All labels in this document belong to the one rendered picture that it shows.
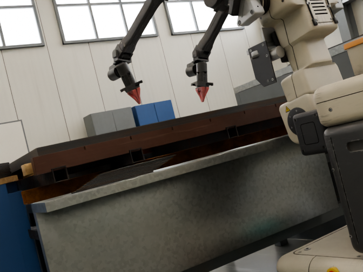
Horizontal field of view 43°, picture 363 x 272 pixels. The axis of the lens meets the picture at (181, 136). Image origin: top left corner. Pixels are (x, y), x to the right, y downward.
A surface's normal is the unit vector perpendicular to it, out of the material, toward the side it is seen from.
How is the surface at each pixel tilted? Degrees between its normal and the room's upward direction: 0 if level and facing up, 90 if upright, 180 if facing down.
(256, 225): 90
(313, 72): 82
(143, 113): 90
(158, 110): 90
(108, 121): 90
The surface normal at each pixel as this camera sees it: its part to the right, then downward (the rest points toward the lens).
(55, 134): 0.53, -0.16
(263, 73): -0.81, 0.19
